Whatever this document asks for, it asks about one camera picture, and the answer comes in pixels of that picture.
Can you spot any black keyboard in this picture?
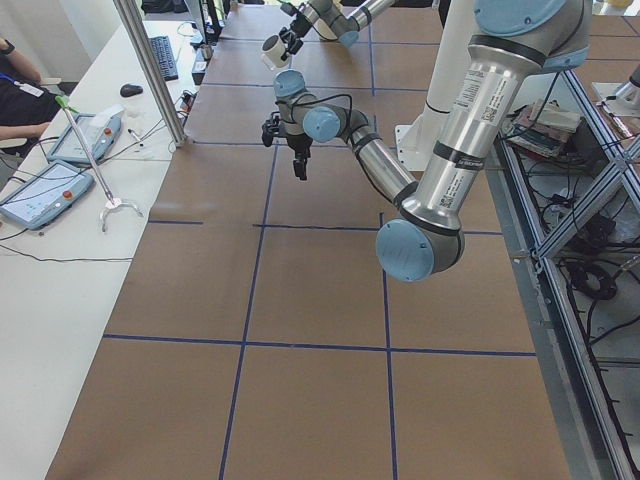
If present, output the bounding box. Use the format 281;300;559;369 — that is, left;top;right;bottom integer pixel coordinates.
148;36;179;81

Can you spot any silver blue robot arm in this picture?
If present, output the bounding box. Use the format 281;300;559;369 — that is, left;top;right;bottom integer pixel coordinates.
262;1;592;282
278;0;395;56

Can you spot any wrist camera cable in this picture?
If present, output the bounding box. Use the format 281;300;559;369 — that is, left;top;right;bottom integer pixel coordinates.
275;92;381;151

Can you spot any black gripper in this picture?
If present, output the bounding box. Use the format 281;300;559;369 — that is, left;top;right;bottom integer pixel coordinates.
286;133;313;181
278;11;313;55

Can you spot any near teach pendant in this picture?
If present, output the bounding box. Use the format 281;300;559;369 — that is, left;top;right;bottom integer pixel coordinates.
1;160;94;230

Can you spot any far teach pendant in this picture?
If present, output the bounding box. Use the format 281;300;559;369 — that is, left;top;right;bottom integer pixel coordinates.
46;114;122;167

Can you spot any black computer mouse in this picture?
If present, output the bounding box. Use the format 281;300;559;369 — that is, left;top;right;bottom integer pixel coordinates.
119;83;144;98

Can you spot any teach pendant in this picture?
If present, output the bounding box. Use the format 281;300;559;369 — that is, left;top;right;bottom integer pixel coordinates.
46;114;122;167
1;160;94;230

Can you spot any aluminium frame post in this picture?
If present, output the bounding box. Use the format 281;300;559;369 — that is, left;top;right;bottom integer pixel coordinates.
113;0;187;148

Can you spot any white ribbed HOME mug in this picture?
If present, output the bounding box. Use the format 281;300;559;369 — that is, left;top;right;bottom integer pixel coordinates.
261;35;291;71

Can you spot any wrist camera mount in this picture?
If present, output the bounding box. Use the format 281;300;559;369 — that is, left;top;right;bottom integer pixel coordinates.
261;111;286;147

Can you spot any black marker pen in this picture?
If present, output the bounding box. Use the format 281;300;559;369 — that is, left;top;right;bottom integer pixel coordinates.
127;128;144;147

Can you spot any white pedestal column base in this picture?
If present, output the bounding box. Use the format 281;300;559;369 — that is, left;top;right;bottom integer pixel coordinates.
394;0;477;171

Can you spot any aluminium rack frame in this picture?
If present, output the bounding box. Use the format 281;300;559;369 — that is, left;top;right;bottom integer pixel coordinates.
491;72;639;479

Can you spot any person in black shirt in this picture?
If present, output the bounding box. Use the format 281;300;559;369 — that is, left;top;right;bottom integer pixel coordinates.
1;38;60;157

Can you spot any stack of books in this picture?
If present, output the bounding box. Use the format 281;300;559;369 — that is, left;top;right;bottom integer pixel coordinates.
505;99;582;157

